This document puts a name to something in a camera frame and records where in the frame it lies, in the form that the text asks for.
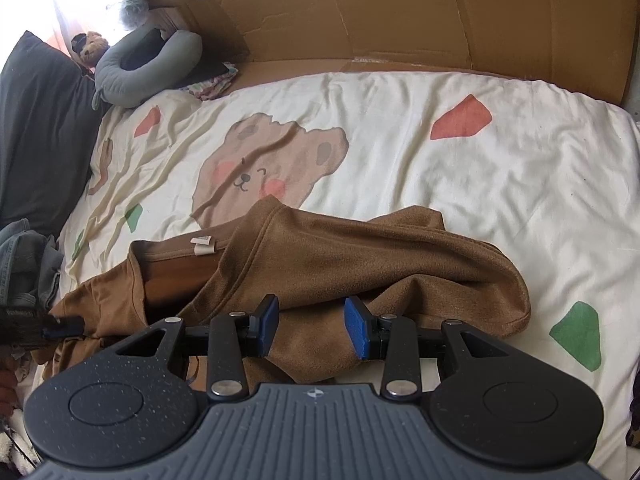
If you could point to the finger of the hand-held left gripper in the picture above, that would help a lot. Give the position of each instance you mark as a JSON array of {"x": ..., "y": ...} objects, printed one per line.
[{"x": 67, "y": 331}]

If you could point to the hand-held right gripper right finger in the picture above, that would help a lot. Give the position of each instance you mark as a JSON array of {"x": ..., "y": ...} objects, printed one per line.
[{"x": 357, "y": 330}]

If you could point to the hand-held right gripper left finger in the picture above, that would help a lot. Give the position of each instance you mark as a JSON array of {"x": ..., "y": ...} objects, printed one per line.
[{"x": 269, "y": 325}]

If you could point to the brown shirt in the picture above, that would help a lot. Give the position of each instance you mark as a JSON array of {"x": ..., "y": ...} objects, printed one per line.
[{"x": 325, "y": 260}]

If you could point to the person's left hand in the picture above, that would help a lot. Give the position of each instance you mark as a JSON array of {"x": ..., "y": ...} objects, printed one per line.
[{"x": 7, "y": 390}]

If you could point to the grey denim garment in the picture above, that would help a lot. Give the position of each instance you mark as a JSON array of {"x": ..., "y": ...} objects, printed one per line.
[{"x": 25, "y": 260}]

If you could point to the white fuzzy cloth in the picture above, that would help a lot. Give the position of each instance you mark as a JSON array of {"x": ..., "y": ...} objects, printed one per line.
[{"x": 12, "y": 442}]

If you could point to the bear printed bed sheet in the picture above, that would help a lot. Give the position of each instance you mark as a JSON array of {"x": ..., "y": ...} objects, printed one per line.
[{"x": 450, "y": 185}]

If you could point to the dark grey pillow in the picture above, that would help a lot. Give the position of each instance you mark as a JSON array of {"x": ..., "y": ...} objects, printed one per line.
[{"x": 40, "y": 135}]

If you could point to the colourful patterned cloth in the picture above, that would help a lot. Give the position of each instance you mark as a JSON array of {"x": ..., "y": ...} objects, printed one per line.
[{"x": 210, "y": 88}]

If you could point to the grey U-shaped pillow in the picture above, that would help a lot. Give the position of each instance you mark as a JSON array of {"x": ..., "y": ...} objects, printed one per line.
[{"x": 125, "y": 91}]

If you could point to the brown teddy bear toy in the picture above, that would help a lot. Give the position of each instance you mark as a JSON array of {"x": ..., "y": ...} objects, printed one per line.
[{"x": 92, "y": 47}]

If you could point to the pink curtain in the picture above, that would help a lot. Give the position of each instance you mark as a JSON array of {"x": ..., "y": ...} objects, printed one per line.
[{"x": 62, "y": 30}]

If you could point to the large brown cardboard sheet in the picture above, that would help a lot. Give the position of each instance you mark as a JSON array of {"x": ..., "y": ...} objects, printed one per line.
[{"x": 400, "y": 10}]

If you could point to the grey fluffy toy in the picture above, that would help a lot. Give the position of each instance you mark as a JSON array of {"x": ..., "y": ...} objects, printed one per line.
[{"x": 132, "y": 10}]

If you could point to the small cardboard box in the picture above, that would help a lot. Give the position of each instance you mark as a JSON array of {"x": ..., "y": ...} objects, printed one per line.
[{"x": 172, "y": 5}]

